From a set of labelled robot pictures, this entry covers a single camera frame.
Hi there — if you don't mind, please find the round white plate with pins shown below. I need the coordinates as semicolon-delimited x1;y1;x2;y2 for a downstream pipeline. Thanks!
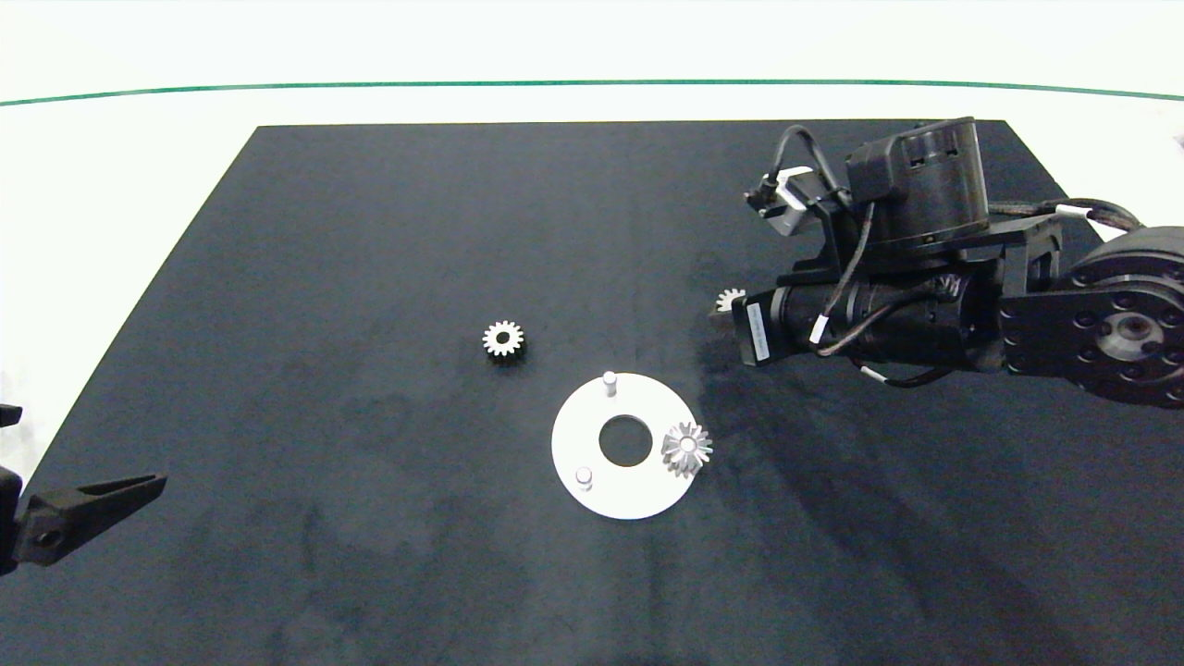
551;371;699;521

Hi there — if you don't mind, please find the steel bevel-look gear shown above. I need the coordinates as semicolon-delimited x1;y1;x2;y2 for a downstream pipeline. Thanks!
660;421;715;479

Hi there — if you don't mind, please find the dark rectangular mat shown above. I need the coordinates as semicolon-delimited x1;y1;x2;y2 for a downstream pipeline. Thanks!
0;119;1184;666

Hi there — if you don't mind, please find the black cable with white tag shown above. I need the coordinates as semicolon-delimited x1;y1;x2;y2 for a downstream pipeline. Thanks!
858;364;956;389
988;197;1146;234
810;202;877;348

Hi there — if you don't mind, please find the boxy wrist camera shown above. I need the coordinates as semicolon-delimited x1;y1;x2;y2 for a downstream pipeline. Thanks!
745;166;820;239

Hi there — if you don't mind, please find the black cable loop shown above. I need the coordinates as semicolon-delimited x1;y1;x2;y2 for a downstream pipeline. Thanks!
771;124;847;200

